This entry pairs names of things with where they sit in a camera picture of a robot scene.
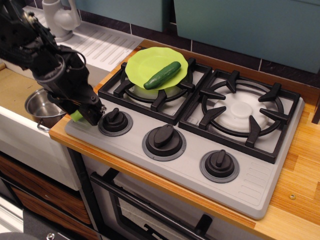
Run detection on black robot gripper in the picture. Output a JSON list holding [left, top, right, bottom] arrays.
[[37, 66, 106, 126]]

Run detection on light green toy cauliflower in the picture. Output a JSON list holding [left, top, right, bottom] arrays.
[[70, 110, 84, 122]]

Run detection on lime green plastic plate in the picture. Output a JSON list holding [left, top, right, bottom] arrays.
[[125, 47, 189, 90]]

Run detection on dark green toy pickle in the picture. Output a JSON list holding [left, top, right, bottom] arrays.
[[143, 61, 181, 90]]

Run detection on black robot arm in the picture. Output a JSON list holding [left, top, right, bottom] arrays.
[[0, 0, 105, 126]]

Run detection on stainless steel pot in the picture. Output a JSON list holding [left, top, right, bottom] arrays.
[[24, 88, 66, 132]]

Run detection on white toy sink unit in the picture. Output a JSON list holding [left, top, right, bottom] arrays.
[[0, 22, 142, 191]]

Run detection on black left stove knob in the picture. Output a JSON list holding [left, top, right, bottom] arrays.
[[98, 107, 133, 137]]

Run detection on black stove knob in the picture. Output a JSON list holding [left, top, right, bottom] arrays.
[[199, 149, 240, 184], [142, 124, 187, 162], [98, 107, 133, 137]]

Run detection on black left burner grate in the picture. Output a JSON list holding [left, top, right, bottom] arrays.
[[98, 57, 213, 125]]

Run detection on black burner grate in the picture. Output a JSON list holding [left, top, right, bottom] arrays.
[[179, 69, 305, 164], [98, 57, 213, 125]]

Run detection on black middle stove knob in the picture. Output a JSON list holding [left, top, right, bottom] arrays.
[[142, 124, 187, 162]]

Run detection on grey toy faucet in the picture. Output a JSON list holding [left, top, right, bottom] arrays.
[[42, 0, 81, 43]]

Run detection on wooden drawer front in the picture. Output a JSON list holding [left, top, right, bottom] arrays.
[[0, 153, 99, 240]]

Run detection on toy oven door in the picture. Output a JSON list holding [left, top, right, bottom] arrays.
[[88, 167, 258, 240]]

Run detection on grey toy stove top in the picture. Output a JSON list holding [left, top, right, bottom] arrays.
[[65, 47, 305, 219]]

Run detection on black right stove knob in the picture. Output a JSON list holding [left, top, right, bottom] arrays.
[[199, 149, 240, 184]]

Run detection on black right burner grate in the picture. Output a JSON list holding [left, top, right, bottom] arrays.
[[179, 69, 305, 164]]

